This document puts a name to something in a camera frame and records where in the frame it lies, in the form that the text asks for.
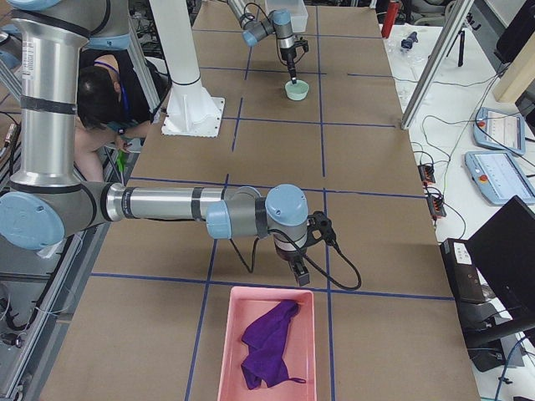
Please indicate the wooden board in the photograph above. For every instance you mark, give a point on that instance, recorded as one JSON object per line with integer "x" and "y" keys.
{"x": 518, "y": 76}

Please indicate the teach pendant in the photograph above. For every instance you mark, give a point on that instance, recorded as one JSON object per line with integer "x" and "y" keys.
{"x": 498, "y": 177}
{"x": 496, "y": 130}

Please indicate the blue handheld tool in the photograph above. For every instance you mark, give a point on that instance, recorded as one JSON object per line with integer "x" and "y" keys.
{"x": 408, "y": 42}

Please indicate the mint green bowl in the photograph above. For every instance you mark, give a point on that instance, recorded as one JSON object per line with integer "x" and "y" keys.
{"x": 296, "y": 91}

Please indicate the orange black connector box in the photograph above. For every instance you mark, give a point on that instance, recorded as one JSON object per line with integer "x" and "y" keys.
{"x": 426, "y": 172}

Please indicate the seated person dark hair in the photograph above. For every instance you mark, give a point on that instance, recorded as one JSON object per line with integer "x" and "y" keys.
{"x": 112, "y": 108}

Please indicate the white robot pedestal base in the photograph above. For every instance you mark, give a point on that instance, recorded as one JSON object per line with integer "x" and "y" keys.
{"x": 191, "y": 110}

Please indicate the pink plastic bin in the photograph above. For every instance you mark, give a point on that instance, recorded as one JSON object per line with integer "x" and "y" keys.
{"x": 246, "y": 305}

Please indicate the lower teach pendant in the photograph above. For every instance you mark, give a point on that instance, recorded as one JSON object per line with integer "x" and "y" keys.
{"x": 498, "y": 177}

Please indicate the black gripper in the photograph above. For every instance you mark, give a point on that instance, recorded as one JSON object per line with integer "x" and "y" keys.
{"x": 286, "y": 255}
{"x": 289, "y": 57}

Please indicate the aluminium frame post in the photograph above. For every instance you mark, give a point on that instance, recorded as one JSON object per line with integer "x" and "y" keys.
{"x": 445, "y": 40}

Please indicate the green handled tool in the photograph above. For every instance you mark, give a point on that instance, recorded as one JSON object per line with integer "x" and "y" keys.
{"x": 121, "y": 161}

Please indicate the black computer monitor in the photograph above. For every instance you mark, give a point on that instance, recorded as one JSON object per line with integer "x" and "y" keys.
{"x": 503, "y": 252}

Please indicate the black desktop computer box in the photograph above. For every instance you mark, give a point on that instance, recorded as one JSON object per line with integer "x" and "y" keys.
{"x": 462, "y": 275}

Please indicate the purple microfiber cloth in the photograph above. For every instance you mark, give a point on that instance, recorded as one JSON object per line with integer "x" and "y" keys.
{"x": 266, "y": 340}

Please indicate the upper teach pendant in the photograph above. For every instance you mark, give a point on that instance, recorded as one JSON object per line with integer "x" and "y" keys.
{"x": 496, "y": 130}

